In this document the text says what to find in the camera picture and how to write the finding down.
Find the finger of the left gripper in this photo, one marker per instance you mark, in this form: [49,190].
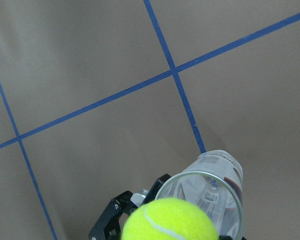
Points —
[145,196]
[107,226]

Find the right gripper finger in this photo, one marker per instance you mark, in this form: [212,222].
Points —
[226,237]

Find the tennis ball with plain seam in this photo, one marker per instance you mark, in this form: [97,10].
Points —
[169,219]

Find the white blue tennis ball can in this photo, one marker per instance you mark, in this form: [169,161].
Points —
[213,182]

